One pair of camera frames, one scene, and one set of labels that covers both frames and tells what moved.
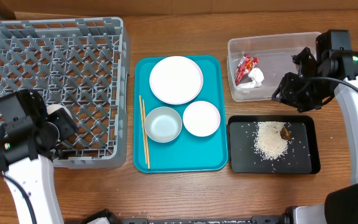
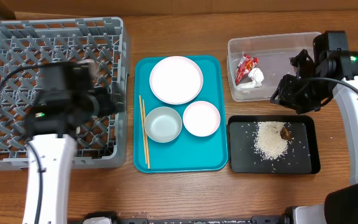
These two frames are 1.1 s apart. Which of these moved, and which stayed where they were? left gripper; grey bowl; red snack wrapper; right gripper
Moved: left gripper
Stayed: red snack wrapper; grey bowl; right gripper
